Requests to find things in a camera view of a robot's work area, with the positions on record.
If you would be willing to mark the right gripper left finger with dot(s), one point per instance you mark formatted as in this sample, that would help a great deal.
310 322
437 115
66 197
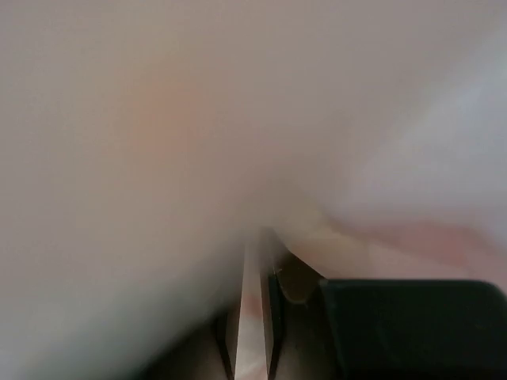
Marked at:
209 352

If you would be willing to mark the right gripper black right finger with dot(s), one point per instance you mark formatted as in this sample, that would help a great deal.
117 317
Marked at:
317 327

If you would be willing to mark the pink plastic bag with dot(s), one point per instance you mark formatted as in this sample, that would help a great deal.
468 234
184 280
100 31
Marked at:
142 142

